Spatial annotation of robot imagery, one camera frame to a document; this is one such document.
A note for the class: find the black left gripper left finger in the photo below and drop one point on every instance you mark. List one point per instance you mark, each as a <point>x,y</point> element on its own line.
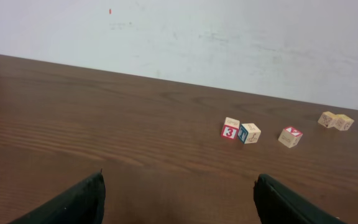
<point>81,203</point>

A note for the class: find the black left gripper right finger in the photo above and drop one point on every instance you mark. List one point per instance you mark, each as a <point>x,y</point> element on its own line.
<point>276,203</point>

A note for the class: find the wooden block red top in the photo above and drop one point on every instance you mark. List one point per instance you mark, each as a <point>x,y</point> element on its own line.
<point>290,136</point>

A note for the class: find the wooden block blue letter side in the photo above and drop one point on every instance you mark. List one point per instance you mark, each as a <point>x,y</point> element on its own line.
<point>249,133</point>

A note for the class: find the wooden block red number 3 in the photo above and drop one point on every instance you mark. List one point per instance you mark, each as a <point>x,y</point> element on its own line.
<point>230,128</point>

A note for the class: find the yellow wooden block right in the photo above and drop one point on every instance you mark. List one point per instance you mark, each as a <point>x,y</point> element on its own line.
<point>343,122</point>

